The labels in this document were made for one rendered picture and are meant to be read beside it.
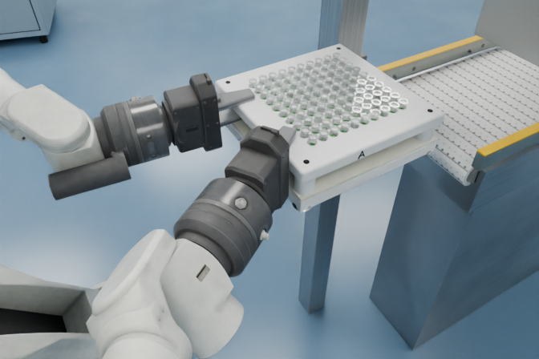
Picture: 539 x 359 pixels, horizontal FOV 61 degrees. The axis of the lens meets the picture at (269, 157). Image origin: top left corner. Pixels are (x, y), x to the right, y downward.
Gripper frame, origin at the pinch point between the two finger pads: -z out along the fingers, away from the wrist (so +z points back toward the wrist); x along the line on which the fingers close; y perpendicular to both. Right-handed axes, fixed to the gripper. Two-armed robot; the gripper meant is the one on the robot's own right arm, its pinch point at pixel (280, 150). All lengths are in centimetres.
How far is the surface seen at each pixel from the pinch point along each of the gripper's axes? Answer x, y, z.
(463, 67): 12, 17, -53
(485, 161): 9.2, 25.3, -20.9
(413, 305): 74, 23, -34
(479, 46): 10, 19, -60
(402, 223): 51, 14, -41
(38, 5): 65, -209, -121
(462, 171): 12.9, 22.7, -21.5
